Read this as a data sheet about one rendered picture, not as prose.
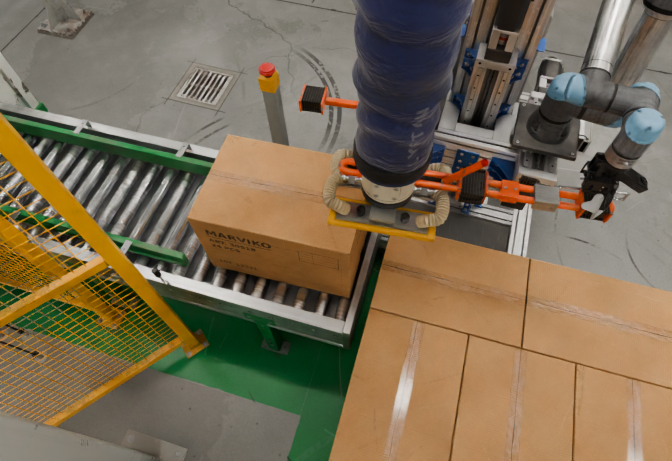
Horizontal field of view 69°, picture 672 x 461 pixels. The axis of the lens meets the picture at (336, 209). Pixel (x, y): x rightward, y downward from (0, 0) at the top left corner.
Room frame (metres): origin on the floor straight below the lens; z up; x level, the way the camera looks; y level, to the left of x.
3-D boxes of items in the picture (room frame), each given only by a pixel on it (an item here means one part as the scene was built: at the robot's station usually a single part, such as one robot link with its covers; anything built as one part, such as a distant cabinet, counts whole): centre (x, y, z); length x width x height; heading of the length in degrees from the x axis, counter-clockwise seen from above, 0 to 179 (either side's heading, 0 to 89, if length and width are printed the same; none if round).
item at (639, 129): (0.75, -0.74, 1.50); 0.09 x 0.08 x 0.11; 155
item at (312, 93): (1.20, 0.06, 1.20); 0.09 x 0.08 x 0.05; 166
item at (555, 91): (1.17, -0.80, 1.20); 0.13 x 0.12 x 0.14; 65
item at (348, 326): (0.90, -0.13, 0.58); 0.70 x 0.03 x 0.06; 161
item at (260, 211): (1.01, 0.19, 0.75); 0.60 x 0.40 x 0.40; 73
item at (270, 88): (1.56, 0.26, 0.50); 0.07 x 0.07 x 1.00; 71
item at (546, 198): (0.77, -0.62, 1.19); 0.07 x 0.07 x 0.04; 76
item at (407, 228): (0.79, -0.15, 1.10); 0.34 x 0.10 x 0.05; 76
